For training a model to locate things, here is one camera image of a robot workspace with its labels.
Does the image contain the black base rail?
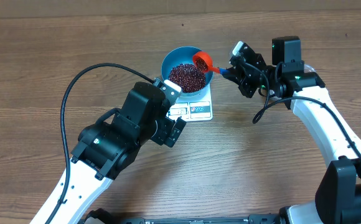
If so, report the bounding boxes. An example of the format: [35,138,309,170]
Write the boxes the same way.
[80,208,293,224]

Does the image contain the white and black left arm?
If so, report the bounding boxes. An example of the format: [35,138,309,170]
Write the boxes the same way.
[32,80,186,223]

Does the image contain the red beans in scoop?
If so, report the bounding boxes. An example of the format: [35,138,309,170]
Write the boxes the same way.
[194,58,208,73]

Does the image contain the blue bowl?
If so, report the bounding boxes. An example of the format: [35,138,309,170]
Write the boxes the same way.
[161,46,213,96]

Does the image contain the white digital kitchen scale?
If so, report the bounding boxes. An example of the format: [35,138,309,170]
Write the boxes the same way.
[167,84,213,122]

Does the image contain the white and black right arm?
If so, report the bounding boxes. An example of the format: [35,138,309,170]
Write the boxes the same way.
[220,36,361,223]

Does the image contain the red scoop with blue handle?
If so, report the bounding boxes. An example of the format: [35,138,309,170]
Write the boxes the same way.
[192,51,228,75]

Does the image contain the clear plastic food container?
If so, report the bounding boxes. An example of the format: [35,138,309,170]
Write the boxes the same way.
[304,64,316,73]

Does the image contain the red beans in bowl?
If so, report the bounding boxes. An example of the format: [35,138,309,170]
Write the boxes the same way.
[168,63,207,93]

